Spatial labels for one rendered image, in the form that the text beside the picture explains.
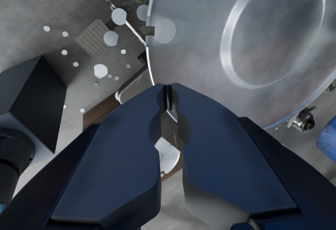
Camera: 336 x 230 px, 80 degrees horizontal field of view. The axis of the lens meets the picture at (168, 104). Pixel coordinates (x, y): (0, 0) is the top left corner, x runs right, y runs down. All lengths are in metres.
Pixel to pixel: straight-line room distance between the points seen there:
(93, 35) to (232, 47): 0.66
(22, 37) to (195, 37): 0.88
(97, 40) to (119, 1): 0.52
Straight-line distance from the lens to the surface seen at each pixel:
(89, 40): 0.83
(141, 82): 0.21
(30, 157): 0.69
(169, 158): 0.96
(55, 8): 0.98
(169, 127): 0.25
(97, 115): 1.04
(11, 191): 0.60
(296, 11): 0.27
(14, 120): 0.65
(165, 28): 0.19
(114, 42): 0.33
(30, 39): 1.02
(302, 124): 0.38
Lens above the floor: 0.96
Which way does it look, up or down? 53 degrees down
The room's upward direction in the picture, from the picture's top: 149 degrees clockwise
